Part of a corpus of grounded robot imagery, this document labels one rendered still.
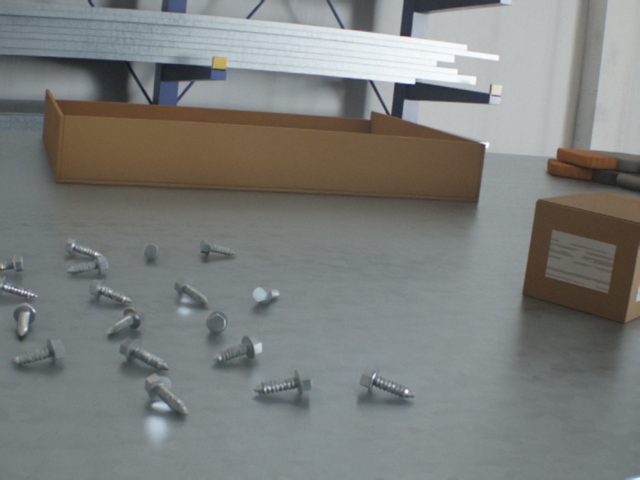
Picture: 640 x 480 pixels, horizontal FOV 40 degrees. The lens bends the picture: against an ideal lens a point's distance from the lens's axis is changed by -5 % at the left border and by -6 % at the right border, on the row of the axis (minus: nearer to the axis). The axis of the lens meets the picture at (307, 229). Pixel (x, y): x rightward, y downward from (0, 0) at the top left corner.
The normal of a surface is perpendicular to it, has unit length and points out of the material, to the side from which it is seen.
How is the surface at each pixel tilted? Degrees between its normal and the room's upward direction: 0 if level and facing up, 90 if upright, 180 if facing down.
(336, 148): 90
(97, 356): 0
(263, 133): 90
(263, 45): 90
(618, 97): 90
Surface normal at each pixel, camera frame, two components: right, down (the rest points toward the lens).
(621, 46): 0.37, 0.22
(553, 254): -0.66, 0.08
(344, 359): 0.11, -0.97
